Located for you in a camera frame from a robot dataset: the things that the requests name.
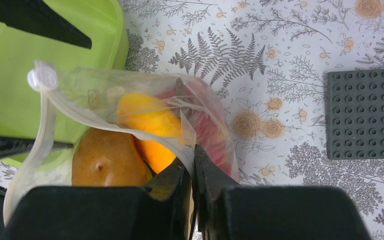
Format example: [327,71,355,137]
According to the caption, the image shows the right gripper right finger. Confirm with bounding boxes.
[193,145,370,240]

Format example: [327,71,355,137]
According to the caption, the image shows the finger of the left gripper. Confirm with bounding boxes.
[0,0,92,49]
[0,134,75,165]

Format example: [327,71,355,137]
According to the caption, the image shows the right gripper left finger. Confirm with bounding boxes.
[0,160,189,240]

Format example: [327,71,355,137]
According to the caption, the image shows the brown kiwi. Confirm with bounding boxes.
[71,127,149,187]

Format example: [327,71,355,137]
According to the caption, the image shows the orange mango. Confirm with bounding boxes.
[116,92,183,174]

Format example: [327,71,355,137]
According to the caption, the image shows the clear zip top bag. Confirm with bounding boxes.
[2,59,241,228]

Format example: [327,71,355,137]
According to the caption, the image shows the green plastic tray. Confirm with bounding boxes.
[0,0,130,168]

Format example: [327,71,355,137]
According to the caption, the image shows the grey building baseplate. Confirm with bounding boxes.
[325,69,384,160]

